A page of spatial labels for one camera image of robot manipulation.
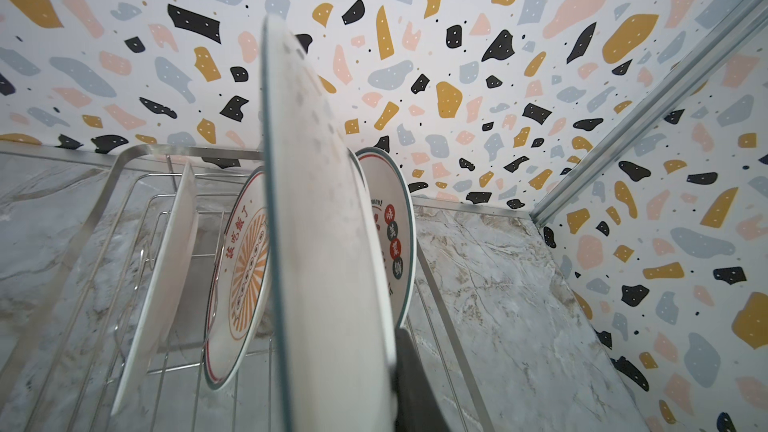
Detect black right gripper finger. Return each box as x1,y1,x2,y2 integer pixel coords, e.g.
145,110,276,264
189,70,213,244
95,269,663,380
394,328,450,432

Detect sunburst plate green rim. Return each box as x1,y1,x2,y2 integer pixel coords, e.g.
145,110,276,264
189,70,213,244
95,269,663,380
261,15,396,431

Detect white plate red characters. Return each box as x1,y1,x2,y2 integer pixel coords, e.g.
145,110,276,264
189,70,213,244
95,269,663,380
356,147,417,328

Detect white plate orange sunburst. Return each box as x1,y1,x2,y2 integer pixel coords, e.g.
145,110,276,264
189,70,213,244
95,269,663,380
203,167,271,390

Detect white plate plain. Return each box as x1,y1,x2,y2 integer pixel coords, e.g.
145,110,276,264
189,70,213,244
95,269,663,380
111,164,199,415

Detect metal wire dish rack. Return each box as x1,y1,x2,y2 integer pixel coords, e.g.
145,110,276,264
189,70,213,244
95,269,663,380
0,143,496,432

